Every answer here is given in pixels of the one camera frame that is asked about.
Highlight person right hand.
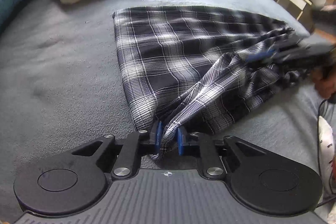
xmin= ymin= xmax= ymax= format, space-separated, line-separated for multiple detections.
xmin=311 ymin=67 xmax=335 ymax=100

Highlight grey bed blanket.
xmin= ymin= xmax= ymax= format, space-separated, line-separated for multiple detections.
xmin=1 ymin=0 xmax=308 ymax=222

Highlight black white plaid pants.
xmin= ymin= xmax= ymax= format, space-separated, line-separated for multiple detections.
xmin=113 ymin=6 xmax=307 ymax=160

